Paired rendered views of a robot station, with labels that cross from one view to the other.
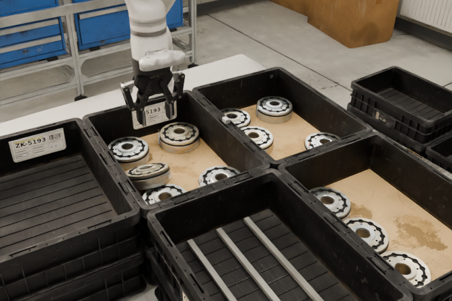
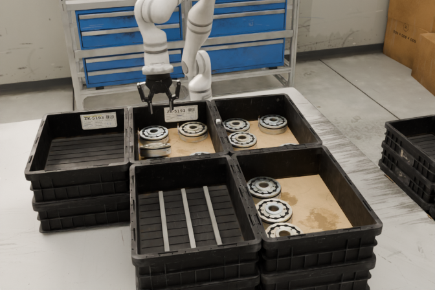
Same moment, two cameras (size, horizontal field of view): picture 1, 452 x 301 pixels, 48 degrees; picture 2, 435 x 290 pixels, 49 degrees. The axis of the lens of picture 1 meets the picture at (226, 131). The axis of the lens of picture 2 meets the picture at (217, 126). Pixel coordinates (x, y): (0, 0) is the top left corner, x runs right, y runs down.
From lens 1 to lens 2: 0.60 m
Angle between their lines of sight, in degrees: 19
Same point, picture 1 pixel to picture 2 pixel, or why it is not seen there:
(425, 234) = (327, 222)
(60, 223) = not seen: hidden behind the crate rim
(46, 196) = (93, 152)
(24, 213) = (76, 159)
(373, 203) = (303, 196)
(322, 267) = (237, 224)
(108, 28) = (219, 61)
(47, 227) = not seen: hidden behind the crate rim
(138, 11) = (145, 37)
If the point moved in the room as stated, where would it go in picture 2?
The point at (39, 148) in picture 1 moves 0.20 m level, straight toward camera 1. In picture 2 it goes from (99, 122) to (89, 151)
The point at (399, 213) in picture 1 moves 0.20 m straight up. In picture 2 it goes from (318, 206) to (325, 145)
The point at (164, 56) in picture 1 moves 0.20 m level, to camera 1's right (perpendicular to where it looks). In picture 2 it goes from (158, 66) to (222, 75)
